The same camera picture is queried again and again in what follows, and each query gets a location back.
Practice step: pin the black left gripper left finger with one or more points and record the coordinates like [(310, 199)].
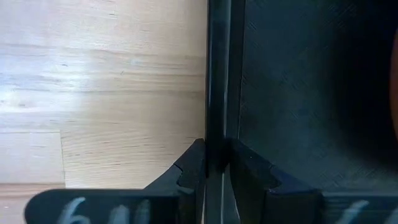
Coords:
[(192, 168)]

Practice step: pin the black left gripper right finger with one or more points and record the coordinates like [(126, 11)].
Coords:
[(252, 186)]

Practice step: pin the black plastic tray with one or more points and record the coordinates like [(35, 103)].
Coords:
[(295, 93)]

